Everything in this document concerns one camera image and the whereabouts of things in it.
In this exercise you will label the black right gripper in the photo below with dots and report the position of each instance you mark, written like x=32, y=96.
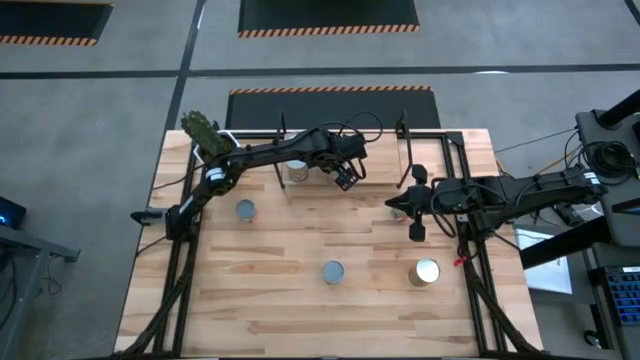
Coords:
x=447, y=197

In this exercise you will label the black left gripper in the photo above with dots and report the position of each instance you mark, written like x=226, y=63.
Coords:
x=345, y=147

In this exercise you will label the tall peaches can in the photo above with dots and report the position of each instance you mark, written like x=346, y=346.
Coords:
x=297, y=171

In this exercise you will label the tall tomatoes can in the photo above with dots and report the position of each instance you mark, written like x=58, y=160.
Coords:
x=426, y=271

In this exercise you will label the short sliced carrots can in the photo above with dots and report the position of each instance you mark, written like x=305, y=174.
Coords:
x=333, y=272

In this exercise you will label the short oranges can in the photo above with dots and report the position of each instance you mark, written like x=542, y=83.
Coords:
x=245, y=210

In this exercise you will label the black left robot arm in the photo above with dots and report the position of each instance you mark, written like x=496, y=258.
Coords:
x=260, y=152

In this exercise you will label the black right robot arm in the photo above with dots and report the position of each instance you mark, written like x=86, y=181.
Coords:
x=530, y=192

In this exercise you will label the black-framed wooden shelf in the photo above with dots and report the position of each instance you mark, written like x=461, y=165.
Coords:
x=385, y=155

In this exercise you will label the small red tag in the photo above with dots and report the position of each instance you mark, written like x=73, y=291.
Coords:
x=459, y=261

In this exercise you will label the white plant pot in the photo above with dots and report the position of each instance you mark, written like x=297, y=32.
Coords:
x=232, y=137

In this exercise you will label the green cactus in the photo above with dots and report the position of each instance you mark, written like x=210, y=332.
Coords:
x=202, y=131

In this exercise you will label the white paper sheet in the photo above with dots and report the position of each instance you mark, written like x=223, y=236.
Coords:
x=547, y=277

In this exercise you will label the black hazard-striped floor mat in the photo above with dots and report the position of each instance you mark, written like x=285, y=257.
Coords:
x=325, y=15
x=50, y=20

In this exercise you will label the grey equipment cart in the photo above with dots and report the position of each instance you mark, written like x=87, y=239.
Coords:
x=617, y=225

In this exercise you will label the blue keyboard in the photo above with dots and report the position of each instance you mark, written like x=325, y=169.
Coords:
x=625, y=295

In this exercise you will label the grey desk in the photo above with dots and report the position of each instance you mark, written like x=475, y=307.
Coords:
x=30, y=242

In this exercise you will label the black computer blue light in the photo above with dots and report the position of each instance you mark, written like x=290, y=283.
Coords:
x=10, y=212

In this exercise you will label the black aluminium rig frame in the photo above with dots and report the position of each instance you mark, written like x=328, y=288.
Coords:
x=482, y=300

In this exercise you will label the black clamp bracket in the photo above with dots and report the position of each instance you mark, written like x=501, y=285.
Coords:
x=145, y=216

